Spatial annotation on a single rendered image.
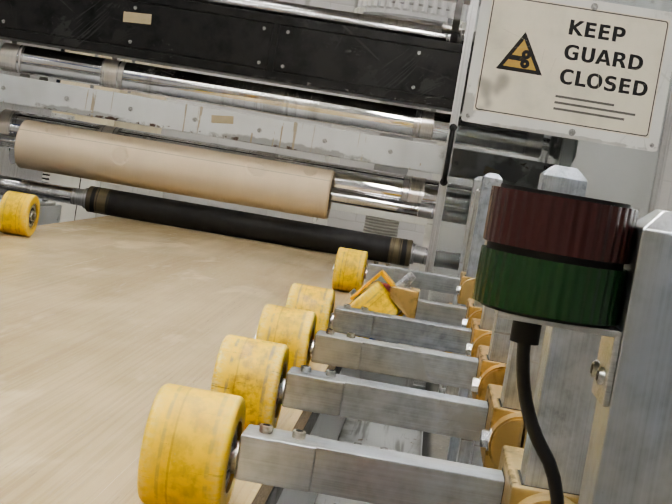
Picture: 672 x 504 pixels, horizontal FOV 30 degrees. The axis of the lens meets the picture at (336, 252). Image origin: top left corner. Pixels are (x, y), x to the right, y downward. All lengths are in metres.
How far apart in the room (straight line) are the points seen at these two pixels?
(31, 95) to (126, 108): 0.24
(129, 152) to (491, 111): 0.90
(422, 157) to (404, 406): 2.03
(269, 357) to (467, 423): 0.17
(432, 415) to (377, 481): 0.25
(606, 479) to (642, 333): 0.06
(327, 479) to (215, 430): 0.08
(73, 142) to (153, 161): 0.21
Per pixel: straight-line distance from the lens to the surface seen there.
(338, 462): 0.82
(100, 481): 0.89
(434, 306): 1.80
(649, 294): 0.51
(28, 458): 0.93
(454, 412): 1.06
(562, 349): 0.76
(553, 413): 0.77
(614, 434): 0.52
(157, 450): 0.81
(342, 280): 2.29
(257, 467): 0.82
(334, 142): 3.07
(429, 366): 1.31
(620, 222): 0.50
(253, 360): 1.05
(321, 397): 1.06
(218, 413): 0.81
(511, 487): 0.77
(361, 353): 1.31
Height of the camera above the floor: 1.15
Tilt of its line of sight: 4 degrees down
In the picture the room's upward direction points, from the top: 9 degrees clockwise
